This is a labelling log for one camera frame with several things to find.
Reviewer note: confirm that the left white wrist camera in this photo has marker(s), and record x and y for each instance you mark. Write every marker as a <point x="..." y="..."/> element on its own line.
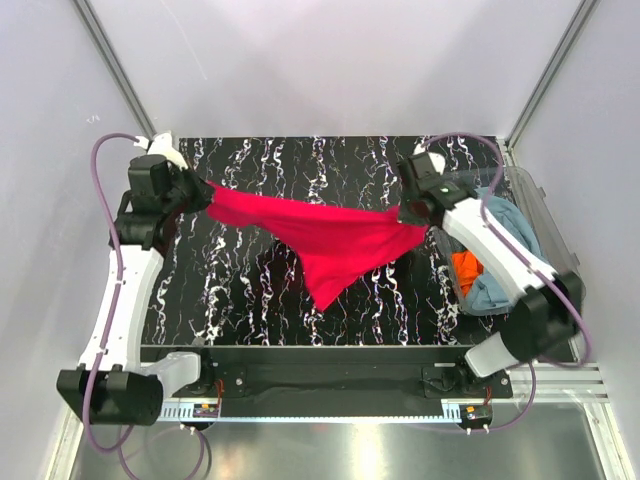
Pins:
<point x="162" y="144"/>

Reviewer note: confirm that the clear plastic bin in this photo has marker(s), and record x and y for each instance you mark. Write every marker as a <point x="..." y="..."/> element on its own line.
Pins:
<point x="518" y="205"/>

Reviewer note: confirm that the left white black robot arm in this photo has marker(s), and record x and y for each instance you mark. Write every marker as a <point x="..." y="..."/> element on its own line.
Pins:
<point x="111" y="385"/>

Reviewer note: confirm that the grey blue t shirt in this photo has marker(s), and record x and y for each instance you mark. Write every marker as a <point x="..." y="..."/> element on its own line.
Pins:
<point x="486" y="296"/>

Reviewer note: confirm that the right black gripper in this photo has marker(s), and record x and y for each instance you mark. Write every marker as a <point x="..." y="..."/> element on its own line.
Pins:
<point x="406" y="217"/>

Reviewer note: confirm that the left orange connector block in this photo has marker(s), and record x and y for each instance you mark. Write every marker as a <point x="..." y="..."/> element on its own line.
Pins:
<point x="206" y="410"/>

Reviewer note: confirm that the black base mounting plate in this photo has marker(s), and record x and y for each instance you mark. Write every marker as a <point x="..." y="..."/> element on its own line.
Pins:
<point x="288" y="383"/>

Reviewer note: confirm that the aluminium frame post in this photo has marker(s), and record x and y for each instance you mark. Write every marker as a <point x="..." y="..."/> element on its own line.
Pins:
<point x="576" y="25"/>
<point x="107" y="53"/>

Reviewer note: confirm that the left aluminium frame post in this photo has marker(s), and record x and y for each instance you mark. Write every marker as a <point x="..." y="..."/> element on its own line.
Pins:
<point x="107" y="53"/>

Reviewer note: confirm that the right orange connector block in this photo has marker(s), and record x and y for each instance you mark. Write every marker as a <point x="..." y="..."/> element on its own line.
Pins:
<point x="478" y="412"/>

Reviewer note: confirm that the orange t shirt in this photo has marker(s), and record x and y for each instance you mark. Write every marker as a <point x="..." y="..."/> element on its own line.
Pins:
<point x="467" y="268"/>

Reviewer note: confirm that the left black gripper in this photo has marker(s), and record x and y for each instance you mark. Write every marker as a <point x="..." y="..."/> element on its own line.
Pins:
<point x="204" y="191"/>

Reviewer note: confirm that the black marble pattern mat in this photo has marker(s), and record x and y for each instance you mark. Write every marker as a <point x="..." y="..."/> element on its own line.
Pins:
<point x="224" y="285"/>

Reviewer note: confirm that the pink red t shirt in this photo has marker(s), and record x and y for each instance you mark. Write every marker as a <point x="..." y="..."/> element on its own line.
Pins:
<point x="336" y="245"/>

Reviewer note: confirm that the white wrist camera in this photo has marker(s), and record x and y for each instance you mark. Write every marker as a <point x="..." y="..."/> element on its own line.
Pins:
<point x="162" y="144"/>
<point x="430" y="155"/>

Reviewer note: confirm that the aluminium rail crossbar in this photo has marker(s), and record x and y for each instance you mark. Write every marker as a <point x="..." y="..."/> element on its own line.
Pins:
<point x="544" y="382"/>

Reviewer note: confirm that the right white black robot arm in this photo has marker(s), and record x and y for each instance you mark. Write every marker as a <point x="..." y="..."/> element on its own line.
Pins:
<point x="545" y="303"/>

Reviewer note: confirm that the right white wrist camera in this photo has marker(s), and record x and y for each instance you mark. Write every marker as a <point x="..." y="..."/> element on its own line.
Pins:
<point x="430" y="155"/>

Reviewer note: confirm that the orange connector block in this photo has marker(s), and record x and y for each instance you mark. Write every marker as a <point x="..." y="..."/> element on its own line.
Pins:
<point x="206" y="410"/>
<point x="478" y="412"/>

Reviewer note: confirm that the right aluminium frame post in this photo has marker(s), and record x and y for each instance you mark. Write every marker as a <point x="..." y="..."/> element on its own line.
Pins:
<point x="576" y="25"/>

